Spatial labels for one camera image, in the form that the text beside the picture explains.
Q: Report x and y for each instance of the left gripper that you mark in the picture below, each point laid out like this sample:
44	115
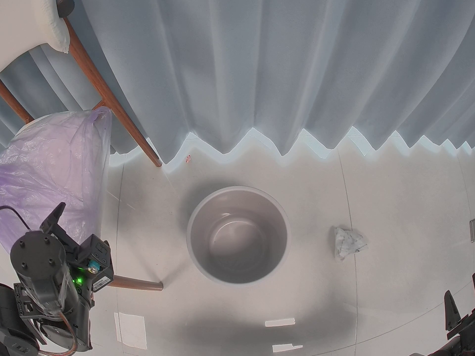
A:
66	242

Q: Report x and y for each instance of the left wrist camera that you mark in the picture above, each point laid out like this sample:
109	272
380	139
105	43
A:
98	263

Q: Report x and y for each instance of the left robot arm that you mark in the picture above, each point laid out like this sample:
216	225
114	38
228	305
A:
37	265

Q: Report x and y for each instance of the white trash bin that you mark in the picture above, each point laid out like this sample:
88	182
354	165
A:
237	232

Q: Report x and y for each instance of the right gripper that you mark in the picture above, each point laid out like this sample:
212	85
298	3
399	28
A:
468	332

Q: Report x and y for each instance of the crumpled white printed wrapper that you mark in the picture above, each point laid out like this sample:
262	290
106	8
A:
347	243

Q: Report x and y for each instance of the purple plastic bag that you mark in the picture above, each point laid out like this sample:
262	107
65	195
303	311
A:
48	169

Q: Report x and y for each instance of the pale blue curtain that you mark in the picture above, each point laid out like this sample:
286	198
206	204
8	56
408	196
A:
259	50

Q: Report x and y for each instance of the white cushioned wooden chair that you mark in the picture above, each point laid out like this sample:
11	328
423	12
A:
22	20

